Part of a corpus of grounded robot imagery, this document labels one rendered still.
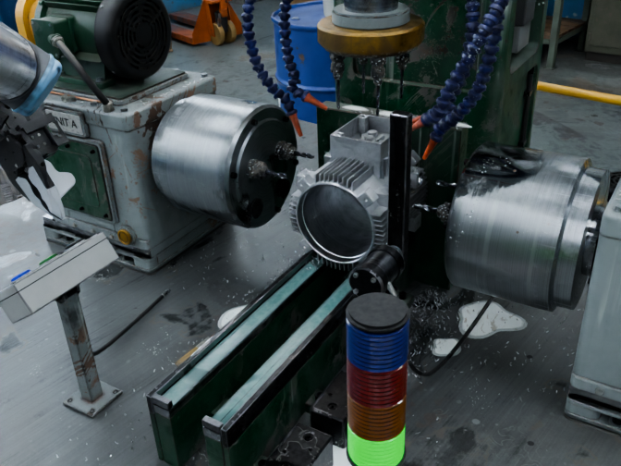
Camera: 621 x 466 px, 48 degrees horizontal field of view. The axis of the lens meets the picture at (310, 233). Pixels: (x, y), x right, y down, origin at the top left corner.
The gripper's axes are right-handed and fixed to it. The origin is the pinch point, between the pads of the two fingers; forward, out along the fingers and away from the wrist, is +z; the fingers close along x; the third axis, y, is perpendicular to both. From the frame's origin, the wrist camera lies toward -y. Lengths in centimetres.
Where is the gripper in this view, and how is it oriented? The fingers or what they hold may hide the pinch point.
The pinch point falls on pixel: (54, 214)
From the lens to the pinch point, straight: 113.8
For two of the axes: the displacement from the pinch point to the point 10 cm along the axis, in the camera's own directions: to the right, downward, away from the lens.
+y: 5.2, -4.4, 7.3
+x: -7.0, 2.8, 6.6
